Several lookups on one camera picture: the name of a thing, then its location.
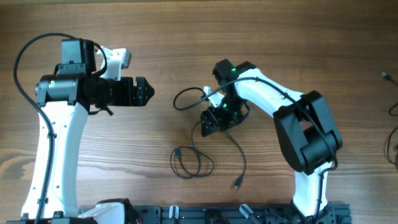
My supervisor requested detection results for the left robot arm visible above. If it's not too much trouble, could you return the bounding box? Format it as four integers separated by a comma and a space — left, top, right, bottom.
19, 38, 154, 223

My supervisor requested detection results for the right grey rail clip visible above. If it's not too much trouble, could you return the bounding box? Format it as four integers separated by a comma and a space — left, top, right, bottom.
239, 203, 254, 219

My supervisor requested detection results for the left camera black cable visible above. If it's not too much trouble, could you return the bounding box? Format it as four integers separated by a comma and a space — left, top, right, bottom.
12, 32, 77, 224

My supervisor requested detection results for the left grey rail clip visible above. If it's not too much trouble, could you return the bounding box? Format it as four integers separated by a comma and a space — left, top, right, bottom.
169, 205, 180, 220

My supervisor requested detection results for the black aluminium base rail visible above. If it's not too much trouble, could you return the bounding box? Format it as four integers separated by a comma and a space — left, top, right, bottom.
79, 203, 352, 224

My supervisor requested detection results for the right camera black cable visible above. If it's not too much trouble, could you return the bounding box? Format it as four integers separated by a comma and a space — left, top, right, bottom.
172, 77, 339, 224

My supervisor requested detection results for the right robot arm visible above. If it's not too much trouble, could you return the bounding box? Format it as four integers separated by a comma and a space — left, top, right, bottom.
200, 59, 342, 222

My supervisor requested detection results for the camera black cable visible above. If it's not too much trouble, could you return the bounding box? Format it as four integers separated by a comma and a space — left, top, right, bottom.
12, 32, 77, 224
172, 77, 339, 224

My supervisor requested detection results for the grey rail clip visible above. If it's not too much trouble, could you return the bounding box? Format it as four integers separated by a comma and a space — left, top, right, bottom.
239, 203, 254, 219
169, 205, 180, 220

